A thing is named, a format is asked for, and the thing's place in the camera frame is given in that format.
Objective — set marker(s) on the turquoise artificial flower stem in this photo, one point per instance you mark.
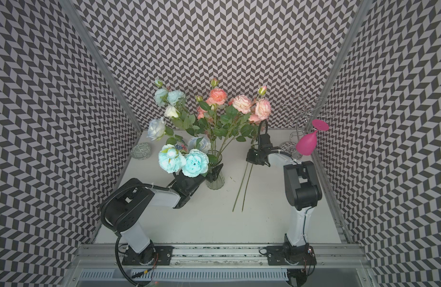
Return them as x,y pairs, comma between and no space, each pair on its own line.
192,164

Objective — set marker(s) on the light pink rose stem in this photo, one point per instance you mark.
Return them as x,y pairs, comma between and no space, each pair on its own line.
250,114

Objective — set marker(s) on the pink peony flower stem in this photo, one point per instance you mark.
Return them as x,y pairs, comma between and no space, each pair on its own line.
243,185

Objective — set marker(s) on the white and blue flower stem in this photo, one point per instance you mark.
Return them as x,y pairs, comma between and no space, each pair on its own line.
176,113

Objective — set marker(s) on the pink plastic wine glass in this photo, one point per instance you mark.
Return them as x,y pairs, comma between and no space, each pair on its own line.
308,143

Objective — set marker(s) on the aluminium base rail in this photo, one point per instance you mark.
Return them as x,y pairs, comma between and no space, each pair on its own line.
200,263

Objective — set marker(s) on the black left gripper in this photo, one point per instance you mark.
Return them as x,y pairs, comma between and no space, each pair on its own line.
205,176

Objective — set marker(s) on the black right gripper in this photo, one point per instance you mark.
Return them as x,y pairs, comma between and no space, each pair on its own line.
262,146

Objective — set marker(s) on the chrome wire glass rack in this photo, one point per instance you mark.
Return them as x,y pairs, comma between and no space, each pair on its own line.
301,117

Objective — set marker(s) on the coral pink rose stem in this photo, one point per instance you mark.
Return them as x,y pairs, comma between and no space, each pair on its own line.
216,99

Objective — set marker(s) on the clear glass lidded dish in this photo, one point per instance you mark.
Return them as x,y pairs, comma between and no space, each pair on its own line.
141,151

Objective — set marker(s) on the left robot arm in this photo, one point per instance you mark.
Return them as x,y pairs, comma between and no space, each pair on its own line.
120,212

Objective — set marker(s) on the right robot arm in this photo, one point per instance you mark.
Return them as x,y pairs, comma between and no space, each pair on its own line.
302,191

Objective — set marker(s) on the clear glass vase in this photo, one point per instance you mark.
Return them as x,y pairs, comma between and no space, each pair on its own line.
214,177

